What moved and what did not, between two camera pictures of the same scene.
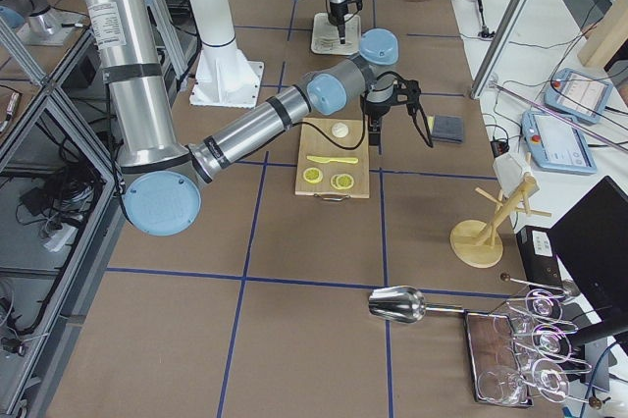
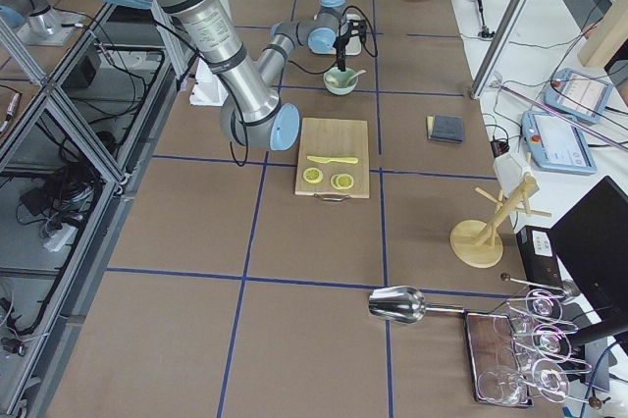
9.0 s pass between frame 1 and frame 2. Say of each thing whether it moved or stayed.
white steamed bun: moved
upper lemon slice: stayed
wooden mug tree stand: stayed
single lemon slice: stayed
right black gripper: moved
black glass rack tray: stayed
